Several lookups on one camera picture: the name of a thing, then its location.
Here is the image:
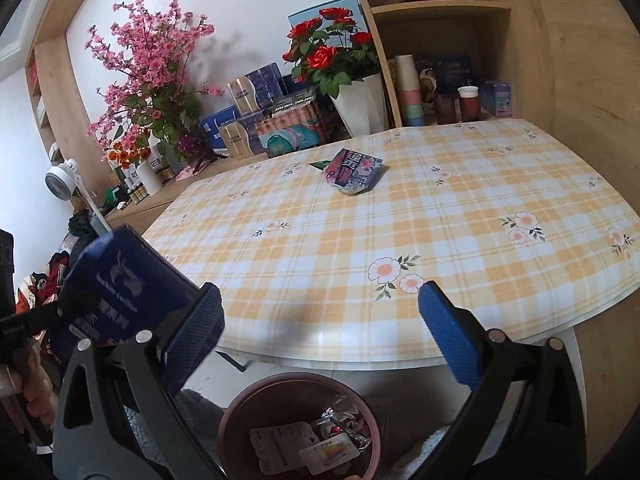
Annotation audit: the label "navy and gold gift box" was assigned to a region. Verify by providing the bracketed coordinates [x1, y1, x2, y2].
[218, 112, 266, 158]
[226, 62, 288, 116]

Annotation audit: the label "white desk fan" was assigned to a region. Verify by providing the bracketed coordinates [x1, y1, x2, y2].
[45, 158, 113, 233]

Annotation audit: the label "white ribbed vase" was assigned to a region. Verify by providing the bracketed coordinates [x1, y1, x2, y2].
[135, 158, 163, 196]

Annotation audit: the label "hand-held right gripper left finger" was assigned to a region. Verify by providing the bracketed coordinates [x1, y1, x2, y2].
[52, 282, 226, 480]

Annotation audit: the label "person's left hand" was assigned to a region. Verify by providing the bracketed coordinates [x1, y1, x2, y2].
[0, 347, 58, 428]

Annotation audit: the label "stack of pastel paper cups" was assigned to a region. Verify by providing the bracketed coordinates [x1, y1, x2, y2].
[395, 54, 426, 127]

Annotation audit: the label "dark blue printed box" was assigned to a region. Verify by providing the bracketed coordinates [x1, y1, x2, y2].
[415, 55, 473, 96]

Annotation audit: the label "grey rug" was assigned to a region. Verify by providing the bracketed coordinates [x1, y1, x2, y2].
[125, 387, 226, 480]

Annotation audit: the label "pile of dark clothes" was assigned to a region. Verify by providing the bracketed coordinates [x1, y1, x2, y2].
[15, 210, 101, 311]

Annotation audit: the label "purple snack packet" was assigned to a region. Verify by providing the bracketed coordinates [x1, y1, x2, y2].
[324, 147, 388, 196]

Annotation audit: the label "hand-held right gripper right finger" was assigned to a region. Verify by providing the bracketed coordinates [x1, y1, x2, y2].
[417, 281, 587, 480]

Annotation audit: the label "wooden shelving unit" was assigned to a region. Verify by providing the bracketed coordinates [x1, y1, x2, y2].
[345, 0, 556, 128]

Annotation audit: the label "brown plastic bin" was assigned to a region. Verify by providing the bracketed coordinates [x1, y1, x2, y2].
[217, 372, 381, 480]

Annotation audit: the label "bowl set gift box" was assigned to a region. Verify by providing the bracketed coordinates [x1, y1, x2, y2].
[255, 85, 328, 158]

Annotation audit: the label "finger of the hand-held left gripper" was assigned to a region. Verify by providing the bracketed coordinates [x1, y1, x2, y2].
[0, 292, 100, 341]

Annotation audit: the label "light blue flat box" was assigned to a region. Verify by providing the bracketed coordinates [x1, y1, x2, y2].
[288, 0, 362, 36]

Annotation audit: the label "navy blue small box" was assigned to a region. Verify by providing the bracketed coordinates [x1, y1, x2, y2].
[50, 225, 201, 363]

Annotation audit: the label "pink cherry blossom arrangement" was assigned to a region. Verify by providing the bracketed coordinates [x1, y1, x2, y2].
[82, 0, 226, 161]

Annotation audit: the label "white card with colour print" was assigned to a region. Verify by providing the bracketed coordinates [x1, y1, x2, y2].
[299, 442, 362, 476]

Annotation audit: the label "orange artificial flowers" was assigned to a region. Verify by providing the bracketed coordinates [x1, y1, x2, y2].
[102, 132, 151, 168]

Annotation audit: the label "purple artificial flowers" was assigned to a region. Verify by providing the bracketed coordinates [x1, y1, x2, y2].
[177, 132, 206, 158]

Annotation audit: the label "low wooden cabinet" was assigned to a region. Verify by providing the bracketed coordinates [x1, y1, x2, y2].
[102, 152, 266, 233]

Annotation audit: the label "white blister pack card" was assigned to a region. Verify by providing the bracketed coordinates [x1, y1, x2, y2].
[249, 422, 321, 476]

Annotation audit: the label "white angular vase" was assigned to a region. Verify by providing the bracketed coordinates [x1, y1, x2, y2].
[330, 72, 390, 138]

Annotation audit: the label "red rose bouquet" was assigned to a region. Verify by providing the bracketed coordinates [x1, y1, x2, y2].
[281, 6, 381, 100]

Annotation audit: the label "brown cup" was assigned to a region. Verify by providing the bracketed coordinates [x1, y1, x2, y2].
[434, 92, 458, 125]

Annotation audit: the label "blue and white carton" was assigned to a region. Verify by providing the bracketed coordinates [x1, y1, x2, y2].
[200, 105, 241, 148]

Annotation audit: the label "small blue carton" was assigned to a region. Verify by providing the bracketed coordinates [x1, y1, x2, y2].
[481, 79, 512, 120]

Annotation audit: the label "dark red cup white rim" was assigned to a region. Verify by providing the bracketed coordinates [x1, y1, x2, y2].
[457, 86, 482, 122]

